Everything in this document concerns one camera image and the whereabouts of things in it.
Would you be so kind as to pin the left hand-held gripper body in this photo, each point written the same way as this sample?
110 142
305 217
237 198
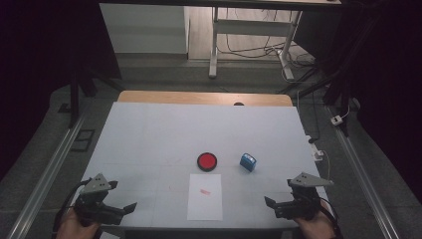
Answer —
96 207

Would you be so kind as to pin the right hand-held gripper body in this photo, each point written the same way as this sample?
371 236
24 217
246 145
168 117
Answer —
302 200

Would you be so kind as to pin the blue stamp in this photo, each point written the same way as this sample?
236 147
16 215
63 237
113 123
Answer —
248 162

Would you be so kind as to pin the round red ink pad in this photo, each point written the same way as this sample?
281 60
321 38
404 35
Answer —
207 161

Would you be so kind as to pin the person's left hand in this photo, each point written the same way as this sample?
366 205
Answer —
74 227

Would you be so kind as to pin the person's right hand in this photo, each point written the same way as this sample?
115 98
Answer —
315 227

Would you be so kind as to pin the white plug adapter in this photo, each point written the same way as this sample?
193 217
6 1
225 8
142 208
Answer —
316 151

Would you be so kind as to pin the white foam board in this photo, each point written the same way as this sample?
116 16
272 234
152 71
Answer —
159 139

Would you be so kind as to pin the white paper sheet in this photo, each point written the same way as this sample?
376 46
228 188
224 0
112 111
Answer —
205 202

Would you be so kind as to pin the white power strip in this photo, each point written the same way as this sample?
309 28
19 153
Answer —
337 120

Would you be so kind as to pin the black table grommet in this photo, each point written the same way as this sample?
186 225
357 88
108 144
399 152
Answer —
238 104

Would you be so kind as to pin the black stand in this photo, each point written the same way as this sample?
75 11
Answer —
341 86
78 93

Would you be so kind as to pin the wooden table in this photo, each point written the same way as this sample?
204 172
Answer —
185 97

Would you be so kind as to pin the black curtain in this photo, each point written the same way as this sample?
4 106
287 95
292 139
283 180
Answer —
391 66
40 59

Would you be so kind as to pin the aluminium rail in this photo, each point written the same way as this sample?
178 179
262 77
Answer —
46 179
361 176

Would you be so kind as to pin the white desk frame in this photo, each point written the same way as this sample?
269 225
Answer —
252 28

